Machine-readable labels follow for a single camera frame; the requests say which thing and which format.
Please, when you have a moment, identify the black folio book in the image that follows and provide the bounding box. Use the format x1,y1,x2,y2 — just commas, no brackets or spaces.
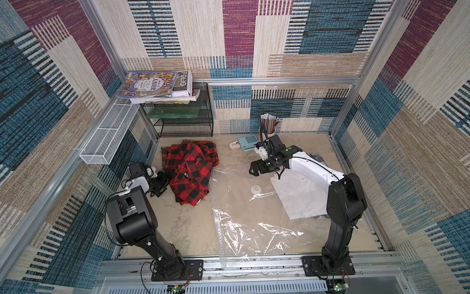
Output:
128,69,201,105

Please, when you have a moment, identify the white wire mesh basket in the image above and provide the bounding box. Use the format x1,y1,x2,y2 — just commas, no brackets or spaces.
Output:
80,102,139,165

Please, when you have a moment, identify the green flat box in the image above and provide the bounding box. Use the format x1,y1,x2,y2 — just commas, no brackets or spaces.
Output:
147,106,200,119

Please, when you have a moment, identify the clear plastic vacuum bag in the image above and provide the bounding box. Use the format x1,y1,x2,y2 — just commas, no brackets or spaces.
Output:
210,165,330,268

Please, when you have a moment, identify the black wire shelf rack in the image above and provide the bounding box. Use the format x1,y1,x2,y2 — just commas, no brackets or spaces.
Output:
142,83,214,138

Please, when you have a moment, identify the grey white checked shirt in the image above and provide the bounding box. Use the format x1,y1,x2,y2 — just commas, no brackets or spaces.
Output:
308,153,326,165

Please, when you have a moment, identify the colourful illustrated book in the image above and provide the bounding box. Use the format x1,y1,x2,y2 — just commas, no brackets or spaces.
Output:
117,71,178,98

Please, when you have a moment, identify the coloured pencils bundle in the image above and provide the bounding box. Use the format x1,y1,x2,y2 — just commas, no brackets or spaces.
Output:
260,113,281,135

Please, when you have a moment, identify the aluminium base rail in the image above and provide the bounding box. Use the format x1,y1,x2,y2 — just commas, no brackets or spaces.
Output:
92,251,417,294

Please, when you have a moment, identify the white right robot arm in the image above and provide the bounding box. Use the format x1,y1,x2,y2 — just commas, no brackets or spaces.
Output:
249,135,367,280

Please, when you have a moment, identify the small white pink eraser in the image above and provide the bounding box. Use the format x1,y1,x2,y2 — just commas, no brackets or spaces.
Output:
229,141,241,149

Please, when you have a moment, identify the white folded shirt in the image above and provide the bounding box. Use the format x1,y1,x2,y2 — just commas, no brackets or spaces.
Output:
270,170,329,221

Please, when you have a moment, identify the teal desk calculator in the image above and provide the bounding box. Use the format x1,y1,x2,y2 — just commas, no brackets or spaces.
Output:
237,135,258,151

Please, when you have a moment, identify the red black plaid shirt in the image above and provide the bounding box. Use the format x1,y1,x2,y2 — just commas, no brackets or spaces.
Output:
162,140,219,172
170,161,215,207

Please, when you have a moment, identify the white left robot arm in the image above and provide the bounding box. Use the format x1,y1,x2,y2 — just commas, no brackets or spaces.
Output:
105,162,190,281

